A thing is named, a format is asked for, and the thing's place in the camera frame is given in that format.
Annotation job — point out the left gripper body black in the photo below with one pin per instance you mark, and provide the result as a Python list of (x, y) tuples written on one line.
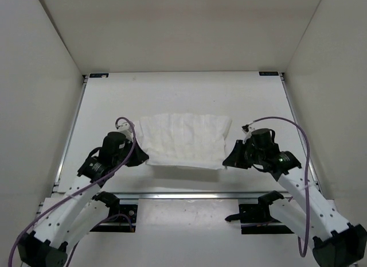
[(122, 154)]

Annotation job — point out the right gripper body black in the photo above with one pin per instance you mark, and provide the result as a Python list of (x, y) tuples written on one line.
[(246, 155)]

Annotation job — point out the white pleated skirt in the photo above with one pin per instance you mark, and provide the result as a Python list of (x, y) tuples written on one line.
[(184, 140)]

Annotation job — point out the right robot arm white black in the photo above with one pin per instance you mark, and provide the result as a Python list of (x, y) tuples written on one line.
[(334, 241)]

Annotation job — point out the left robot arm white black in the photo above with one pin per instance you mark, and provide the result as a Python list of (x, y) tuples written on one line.
[(58, 229)]

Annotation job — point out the blue label left corner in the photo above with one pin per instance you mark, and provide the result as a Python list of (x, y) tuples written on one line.
[(99, 75)]

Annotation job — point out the blue label corner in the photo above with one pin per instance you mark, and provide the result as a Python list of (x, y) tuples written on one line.
[(99, 75), (268, 73)]

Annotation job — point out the blue label right corner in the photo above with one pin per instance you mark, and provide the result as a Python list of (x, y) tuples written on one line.
[(268, 73)]

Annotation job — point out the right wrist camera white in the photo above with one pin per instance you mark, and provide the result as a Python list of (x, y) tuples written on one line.
[(247, 129)]

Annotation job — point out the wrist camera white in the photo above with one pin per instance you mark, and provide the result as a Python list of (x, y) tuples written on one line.
[(126, 129), (247, 129)]

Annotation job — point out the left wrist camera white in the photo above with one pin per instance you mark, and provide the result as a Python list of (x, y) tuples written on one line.
[(126, 129)]

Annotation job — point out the aluminium front table rail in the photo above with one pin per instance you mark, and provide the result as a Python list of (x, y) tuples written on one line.
[(188, 195)]

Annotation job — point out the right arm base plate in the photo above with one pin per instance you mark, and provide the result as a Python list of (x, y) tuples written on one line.
[(256, 219)]

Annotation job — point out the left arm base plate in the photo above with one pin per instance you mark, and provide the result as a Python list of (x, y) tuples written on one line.
[(121, 216)]

